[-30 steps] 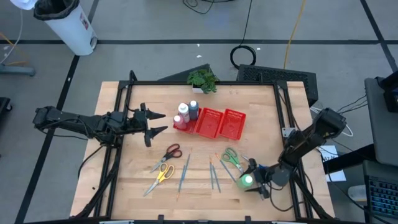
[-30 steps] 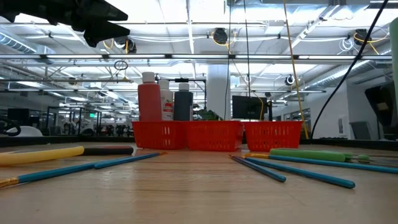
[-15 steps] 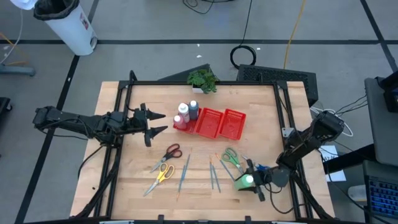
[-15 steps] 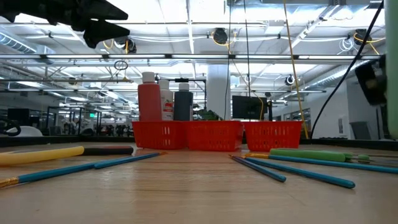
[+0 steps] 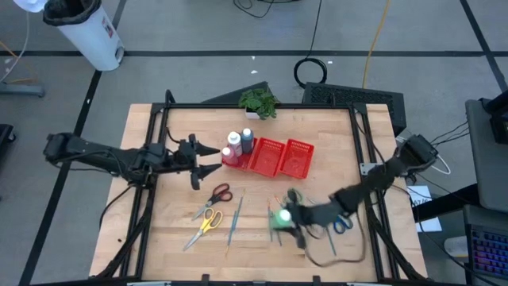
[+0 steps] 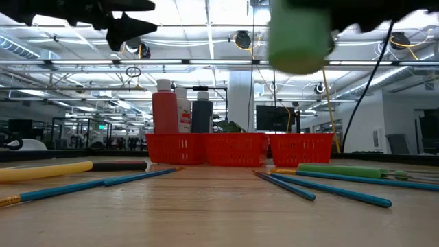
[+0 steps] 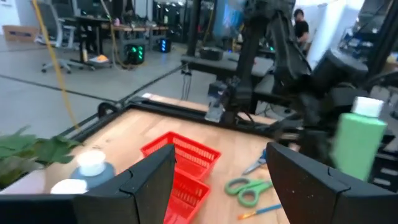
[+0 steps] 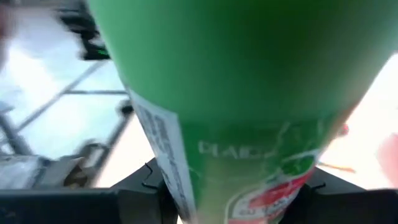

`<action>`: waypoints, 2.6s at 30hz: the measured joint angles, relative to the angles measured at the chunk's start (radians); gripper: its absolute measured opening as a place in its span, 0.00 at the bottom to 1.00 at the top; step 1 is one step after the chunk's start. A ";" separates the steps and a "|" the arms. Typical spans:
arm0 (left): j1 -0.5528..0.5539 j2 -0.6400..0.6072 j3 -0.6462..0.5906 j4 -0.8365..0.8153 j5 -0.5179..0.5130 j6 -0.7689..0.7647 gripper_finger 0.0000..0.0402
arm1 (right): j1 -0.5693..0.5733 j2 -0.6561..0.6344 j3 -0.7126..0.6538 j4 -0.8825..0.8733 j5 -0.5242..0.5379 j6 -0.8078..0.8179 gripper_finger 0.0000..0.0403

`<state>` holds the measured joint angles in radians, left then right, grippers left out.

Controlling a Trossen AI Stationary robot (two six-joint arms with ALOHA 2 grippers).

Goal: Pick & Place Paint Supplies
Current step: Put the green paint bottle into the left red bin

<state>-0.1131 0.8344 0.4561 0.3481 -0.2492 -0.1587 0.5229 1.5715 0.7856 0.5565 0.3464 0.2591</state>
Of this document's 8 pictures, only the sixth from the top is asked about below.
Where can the yellow and black marker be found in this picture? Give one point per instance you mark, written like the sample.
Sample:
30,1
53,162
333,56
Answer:
41,171

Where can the potted green plant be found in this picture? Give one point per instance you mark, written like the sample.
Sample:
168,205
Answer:
229,127

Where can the small black monitor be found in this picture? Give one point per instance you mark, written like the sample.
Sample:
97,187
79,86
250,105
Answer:
20,126

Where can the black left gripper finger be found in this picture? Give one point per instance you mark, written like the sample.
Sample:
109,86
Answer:
130,5
127,31

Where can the red plastic basket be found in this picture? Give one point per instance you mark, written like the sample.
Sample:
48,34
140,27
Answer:
301,150
175,149
236,150

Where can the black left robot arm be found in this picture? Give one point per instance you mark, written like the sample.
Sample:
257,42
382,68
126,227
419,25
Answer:
24,7

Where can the white paint bottle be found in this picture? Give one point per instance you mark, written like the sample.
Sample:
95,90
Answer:
184,113

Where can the grey office chair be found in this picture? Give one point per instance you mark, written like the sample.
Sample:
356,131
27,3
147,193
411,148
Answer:
398,144

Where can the white rounded object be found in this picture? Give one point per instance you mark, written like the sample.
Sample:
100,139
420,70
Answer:
29,144

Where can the green paint bottle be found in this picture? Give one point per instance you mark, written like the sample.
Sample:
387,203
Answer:
298,41

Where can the teal paint brush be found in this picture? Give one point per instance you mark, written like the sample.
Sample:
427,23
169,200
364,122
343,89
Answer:
144,175
61,190
377,181
343,193
288,187

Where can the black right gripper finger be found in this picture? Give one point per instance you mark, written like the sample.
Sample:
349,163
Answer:
337,17

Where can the dark blue paint bottle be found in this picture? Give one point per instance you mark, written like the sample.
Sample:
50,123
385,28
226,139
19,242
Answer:
202,115

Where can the red paint bottle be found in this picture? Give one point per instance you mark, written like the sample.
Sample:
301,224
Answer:
165,109

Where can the white square column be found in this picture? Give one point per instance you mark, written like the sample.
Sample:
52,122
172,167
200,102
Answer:
240,103

